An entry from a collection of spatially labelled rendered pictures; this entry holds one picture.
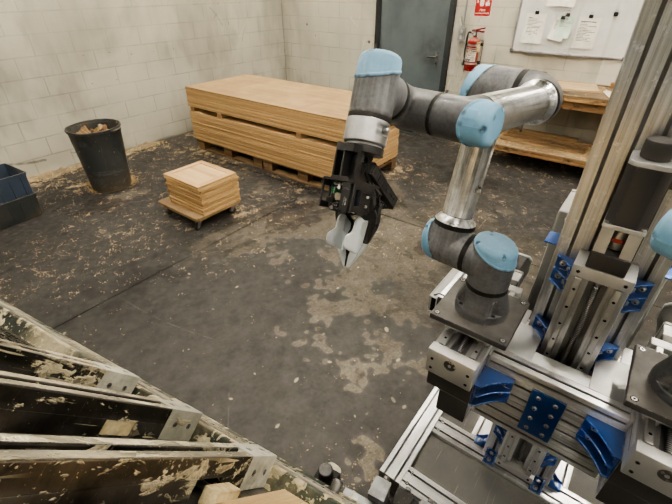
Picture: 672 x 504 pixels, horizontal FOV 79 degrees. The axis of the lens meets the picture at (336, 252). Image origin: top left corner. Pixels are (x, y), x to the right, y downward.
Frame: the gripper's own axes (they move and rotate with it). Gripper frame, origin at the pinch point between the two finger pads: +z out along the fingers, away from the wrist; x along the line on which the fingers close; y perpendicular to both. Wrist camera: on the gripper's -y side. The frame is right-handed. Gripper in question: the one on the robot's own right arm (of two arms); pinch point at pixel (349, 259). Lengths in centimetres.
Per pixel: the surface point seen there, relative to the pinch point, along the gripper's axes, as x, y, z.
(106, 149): -398, -112, -21
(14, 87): -501, -59, -67
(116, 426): -31, 23, 41
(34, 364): -53, 31, 35
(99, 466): -2.5, 38.7, 26.1
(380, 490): 2, -30, 60
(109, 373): -58, 14, 43
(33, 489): -1, 46, 25
